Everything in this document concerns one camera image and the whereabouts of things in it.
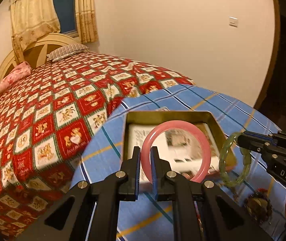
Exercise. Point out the pink metal tin box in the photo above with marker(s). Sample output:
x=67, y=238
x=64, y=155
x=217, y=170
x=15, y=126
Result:
x=155, y=118

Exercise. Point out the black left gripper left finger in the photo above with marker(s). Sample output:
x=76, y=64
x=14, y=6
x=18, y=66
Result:
x=122, y=185

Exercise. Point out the right yellow curtain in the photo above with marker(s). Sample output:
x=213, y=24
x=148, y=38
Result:
x=86, y=20

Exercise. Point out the green jade bangle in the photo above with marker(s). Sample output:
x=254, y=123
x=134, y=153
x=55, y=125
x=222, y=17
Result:
x=247, y=160

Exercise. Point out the yellow curtain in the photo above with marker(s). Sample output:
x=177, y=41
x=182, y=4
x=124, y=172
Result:
x=31, y=20
x=86, y=20

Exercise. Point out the white wall switch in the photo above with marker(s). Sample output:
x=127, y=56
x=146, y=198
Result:
x=233, y=21

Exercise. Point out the red patterned bedspread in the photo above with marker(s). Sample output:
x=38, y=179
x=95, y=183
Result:
x=47, y=119

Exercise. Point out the pink floral pillow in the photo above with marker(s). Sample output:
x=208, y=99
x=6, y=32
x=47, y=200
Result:
x=20, y=71

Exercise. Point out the cream wooden headboard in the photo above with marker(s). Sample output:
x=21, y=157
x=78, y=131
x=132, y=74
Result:
x=36, y=53

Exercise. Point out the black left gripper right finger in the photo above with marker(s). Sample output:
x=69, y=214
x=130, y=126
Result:
x=171, y=186

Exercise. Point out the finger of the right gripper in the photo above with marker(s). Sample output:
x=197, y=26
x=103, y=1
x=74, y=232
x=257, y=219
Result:
x=254, y=141

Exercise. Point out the paper card in tin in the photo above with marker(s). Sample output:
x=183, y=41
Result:
x=177, y=146

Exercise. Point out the blue plaid cloth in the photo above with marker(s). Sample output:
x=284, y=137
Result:
x=146, y=219

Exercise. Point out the window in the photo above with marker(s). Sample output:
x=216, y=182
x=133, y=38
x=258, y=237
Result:
x=65, y=10

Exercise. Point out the left yellow curtain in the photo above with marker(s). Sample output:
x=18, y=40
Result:
x=31, y=20

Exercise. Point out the grey checked pillow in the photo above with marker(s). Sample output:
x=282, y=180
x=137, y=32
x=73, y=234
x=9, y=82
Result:
x=62, y=51

